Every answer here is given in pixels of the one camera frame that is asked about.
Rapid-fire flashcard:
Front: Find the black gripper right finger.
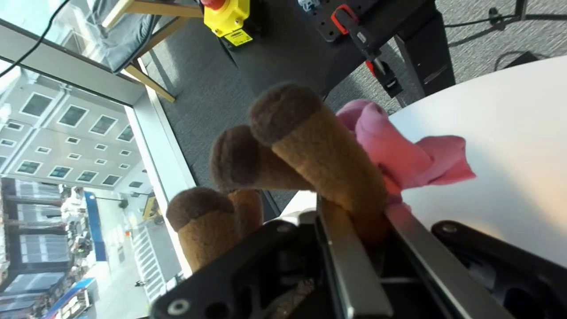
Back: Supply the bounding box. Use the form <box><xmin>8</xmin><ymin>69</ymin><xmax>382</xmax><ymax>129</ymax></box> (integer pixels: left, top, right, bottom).
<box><xmin>386</xmin><ymin>203</ymin><xmax>512</xmax><ymax>319</ymax></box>

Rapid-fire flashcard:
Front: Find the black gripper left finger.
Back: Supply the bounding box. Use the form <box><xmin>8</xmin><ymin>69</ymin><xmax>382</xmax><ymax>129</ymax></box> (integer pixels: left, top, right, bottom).
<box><xmin>315</xmin><ymin>198</ymin><xmax>393</xmax><ymax>319</ymax></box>

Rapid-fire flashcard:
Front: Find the pink cloth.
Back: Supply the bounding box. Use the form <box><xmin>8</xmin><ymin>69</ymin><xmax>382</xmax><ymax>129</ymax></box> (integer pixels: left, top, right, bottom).
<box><xmin>336</xmin><ymin>99</ymin><xmax>474</xmax><ymax>198</ymax></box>

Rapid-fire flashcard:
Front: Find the brown plush toy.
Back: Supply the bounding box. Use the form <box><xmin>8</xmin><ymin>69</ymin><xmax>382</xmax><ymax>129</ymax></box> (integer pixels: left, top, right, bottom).
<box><xmin>166</xmin><ymin>83</ymin><xmax>388</xmax><ymax>271</ymax></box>

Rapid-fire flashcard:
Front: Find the round white table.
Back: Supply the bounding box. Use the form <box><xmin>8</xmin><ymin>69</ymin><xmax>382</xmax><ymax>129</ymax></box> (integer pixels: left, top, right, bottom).
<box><xmin>389</xmin><ymin>56</ymin><xmax>567</xmax><ymax>265</ymax></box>

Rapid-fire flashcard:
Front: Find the black red clamp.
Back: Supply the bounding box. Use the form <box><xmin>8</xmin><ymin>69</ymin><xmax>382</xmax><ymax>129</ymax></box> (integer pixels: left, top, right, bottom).
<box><xmin>331</xmin><ymin>3</ymin><xmax>402</xmax><ymax>97</ymax></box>

